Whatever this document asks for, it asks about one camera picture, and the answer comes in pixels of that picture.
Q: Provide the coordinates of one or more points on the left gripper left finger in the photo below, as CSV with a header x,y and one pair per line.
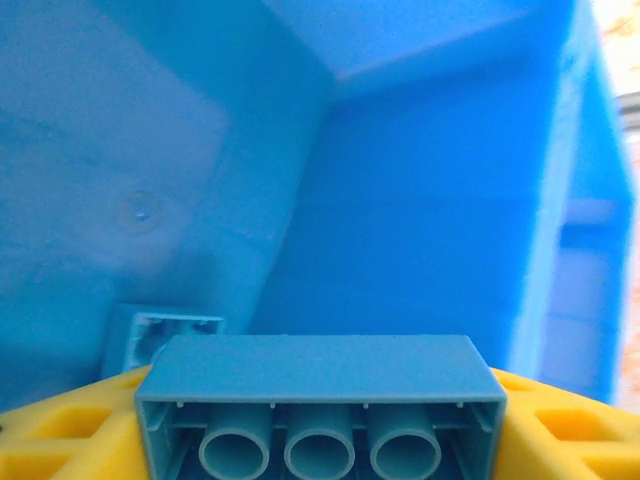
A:
x,y
50,440

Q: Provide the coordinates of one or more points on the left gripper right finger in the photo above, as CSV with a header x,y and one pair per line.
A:
x,y
575,440

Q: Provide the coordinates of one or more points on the blue lego brick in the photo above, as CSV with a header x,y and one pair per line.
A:
x,y
125,340

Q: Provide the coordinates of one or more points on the light teal lego brick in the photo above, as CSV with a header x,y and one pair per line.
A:
x,y
320,370

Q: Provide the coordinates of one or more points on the blue two-compartment plastic bin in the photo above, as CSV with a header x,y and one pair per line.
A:
x,y
400,200

